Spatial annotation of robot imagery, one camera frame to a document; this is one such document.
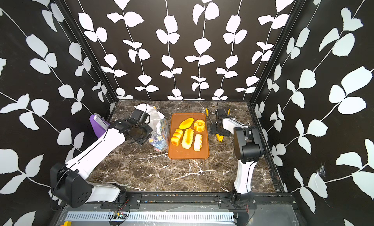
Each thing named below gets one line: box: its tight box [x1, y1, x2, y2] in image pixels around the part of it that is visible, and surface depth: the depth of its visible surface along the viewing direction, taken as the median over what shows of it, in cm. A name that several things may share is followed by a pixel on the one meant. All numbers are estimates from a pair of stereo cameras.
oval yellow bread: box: [178, 117, 195, 130], surface depth 104 cm
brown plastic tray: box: [168, 112, 210, 160], surface depth 95 cm
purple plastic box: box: [89, 114, 112, 139], surface depth 91 cm
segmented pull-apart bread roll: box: [170, 128, 184, 147], surface depth 94 cm
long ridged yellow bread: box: [181, 128, 194, 150], surface depth 95 cm
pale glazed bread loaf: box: [193, 133, 203, 152], surface depth 93 cm
